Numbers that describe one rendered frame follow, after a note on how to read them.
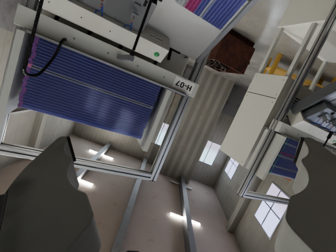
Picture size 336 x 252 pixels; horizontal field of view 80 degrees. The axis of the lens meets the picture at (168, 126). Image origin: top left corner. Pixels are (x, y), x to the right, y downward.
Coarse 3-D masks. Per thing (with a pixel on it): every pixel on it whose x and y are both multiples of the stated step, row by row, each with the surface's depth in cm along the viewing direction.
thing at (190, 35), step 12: (168, 0) 76; (156, 12) 80; (168, 12) 80; (180, 12) 80; (156, 24) 84; (168, 24) 84; (180, 24) 84; (192, 24) 84; (204, 24) 84; (168, 36) 89; (180, 36) 89; (192, 36) 89; (204, 36) 89; (216, 36) 88; (180, 48) 95; (192, 48) 94; (204, 48) 94
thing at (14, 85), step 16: (16, 32) 68; (16, 48) 70; (16, 64) 71; (112, 64) 82; (16, 80) 77; (176, 80) 97; (0, 96) 73; (16, 96) 83; (160, 96) 98; (0, 112) 74; (160, 112) 95; (144, 128) 105; (0, 144) 84; (16, 144) 89; (144, 144) 98; (80, 160) 97; (96, 160) 103; (128, 176) 108; (144, 176) 112
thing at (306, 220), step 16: (304, 144) 10; (320, 144) 10; (304, 160) 9; (320, 160) 9; (304, 176) 8; (320, 176) 8; (304, 192) 7; (320, 192) 7; (288, 208) 7; (304, 208) 7; (320, 208) 7; (288, 224) 6; (304, 224) 6; (320, 224) 6; (288, 240) 6; (304, 240) 6; (320, 240) 6
